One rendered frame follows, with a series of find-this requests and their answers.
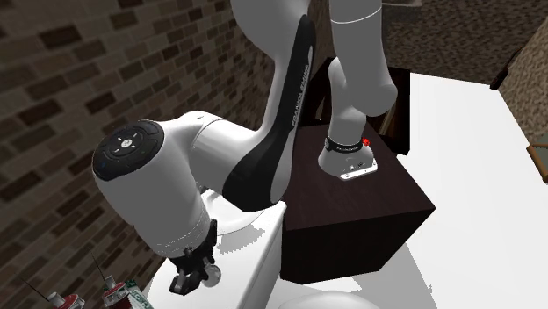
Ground small clear round cup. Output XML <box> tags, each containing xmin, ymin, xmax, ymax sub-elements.
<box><xmin>201</xmin><ymin>263</ymin><xmax>223</xmax><ymax>289</ymax></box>

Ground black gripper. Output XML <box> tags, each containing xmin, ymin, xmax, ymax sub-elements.
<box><xmin>169</xmin><ymin>218</ymin><xmax>220</xmax><ymax>297</ymax></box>

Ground green and white box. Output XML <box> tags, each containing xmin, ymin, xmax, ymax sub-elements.
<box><xmin>125</xmin><ymin>279</ymin><xmax>155</xmax><ymax>309</ymax></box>

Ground red and white bottle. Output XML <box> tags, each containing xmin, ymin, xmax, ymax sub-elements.
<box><xmin>100</xmin><ymin>275</ymin><xmax>130</xmax><ymax>309</ymax></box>
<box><xmin>46</xmin><ymin>291</ymin><xmax>87</xmax><ymax>309</ymax></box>

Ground dark robot stand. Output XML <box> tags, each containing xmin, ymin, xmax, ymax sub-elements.
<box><xmin>279</xmin><ymin>123</ymin><xmax>437</xmax><ymax>286</ymax></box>

